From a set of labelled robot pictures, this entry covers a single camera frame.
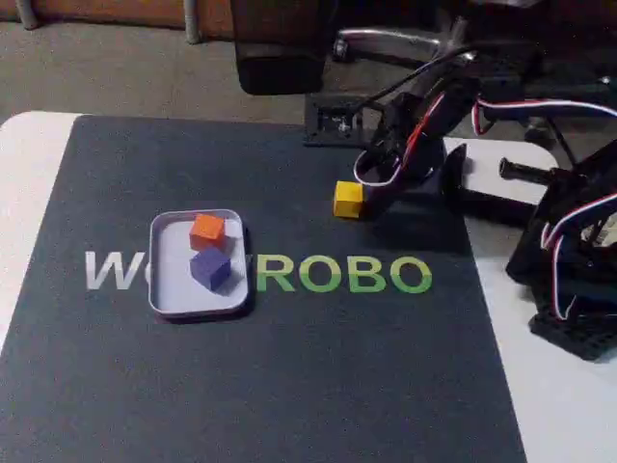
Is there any yellow cube block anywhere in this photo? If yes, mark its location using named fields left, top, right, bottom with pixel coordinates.
left=332, top=180, right=364, bottom=220

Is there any orange cube block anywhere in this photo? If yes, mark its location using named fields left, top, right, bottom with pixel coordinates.
left=188, top=213, right=228, bottom=252

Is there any purple cube block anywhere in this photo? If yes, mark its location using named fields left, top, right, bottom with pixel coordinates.
left=189, top=248, right=233, bottom=293

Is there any white rectangular tray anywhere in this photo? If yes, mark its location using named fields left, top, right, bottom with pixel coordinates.
left=148, top=207, right=252, bottom=323

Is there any black table clamp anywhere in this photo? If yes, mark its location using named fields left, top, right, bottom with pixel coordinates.
left=439, top=143, right=563, bottom=227

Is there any chrome office chair base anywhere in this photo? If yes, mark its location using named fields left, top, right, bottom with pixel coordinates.
left=335, top=16, right=483, bottom=67

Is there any grey metal leg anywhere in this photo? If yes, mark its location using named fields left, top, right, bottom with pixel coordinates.
left=13, top=0, right=39, bottom=30
left=184, top=0, right=204, bottom=45

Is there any dark mat with WOWROBO print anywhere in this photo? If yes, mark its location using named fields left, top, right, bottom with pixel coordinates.
left=0, top=114, right=527, bottom=463

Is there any white looped cable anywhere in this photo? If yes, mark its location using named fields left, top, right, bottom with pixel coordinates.
left=353, top=148, right=404, bottom=188

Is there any black gripper camera mount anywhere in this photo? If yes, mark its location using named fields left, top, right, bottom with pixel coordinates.
left=302, top=91, right=388, bottom=149

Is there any red white blue servo cable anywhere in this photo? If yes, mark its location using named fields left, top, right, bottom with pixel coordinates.
left=402, top=91, right=617, bottom=323

